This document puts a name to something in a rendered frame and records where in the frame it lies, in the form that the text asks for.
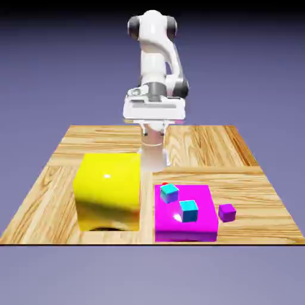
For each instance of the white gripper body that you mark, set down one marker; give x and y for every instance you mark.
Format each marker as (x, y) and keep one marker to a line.
(155, 112)

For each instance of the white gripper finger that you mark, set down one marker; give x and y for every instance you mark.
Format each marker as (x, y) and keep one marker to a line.
(164, 128)
(144, 128)

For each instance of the large magenta box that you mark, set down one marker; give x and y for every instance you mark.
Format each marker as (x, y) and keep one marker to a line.
(166, 221)

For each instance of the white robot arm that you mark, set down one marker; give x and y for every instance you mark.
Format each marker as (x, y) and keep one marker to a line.
(155, 47)

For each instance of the small cyan cube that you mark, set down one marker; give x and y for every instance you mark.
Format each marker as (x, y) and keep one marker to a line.
(189, 210)
(169, 192)

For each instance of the small purple cube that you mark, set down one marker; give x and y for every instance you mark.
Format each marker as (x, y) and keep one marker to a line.
(227, 212)

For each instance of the large yellow box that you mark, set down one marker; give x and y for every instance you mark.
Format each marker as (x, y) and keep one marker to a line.
(107, 188)

